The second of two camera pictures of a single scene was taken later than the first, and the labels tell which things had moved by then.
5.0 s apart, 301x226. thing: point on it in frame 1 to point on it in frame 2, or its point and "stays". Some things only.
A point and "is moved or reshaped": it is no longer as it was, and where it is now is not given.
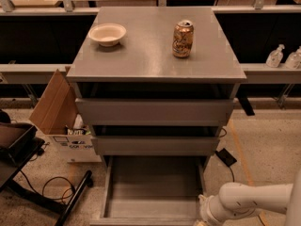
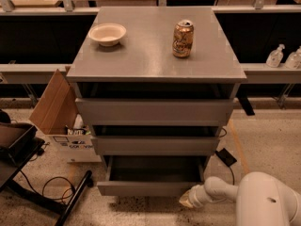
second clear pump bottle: [293, 60] stays
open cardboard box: [56, 115] stays
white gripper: [207, 208] to [195, 196]
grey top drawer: [157, 104] stays
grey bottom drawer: [151, 191] is moved or reshaped
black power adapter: [226, 157] stays
